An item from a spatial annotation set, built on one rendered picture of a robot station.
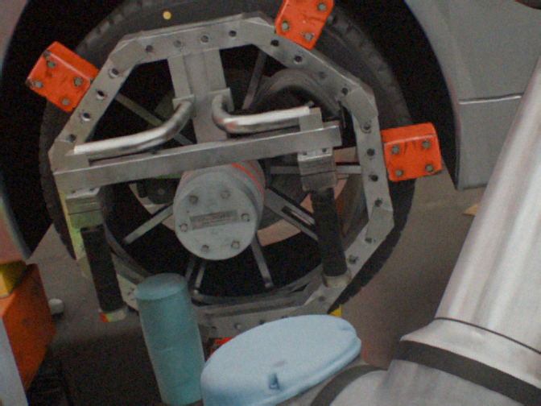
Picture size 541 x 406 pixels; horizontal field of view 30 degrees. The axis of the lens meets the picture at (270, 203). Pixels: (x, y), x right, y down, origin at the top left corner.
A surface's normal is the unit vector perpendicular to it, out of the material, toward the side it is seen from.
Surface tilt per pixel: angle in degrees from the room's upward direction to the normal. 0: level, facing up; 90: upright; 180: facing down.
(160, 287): 0
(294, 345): 7
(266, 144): 90
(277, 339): 7
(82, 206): 90
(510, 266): 47
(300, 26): 90
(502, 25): 90
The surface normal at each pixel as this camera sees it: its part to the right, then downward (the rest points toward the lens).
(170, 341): 0.07, 0.32
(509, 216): -0.58, -0.42
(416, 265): -0.18, -0.92
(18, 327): 0.98, -0.16
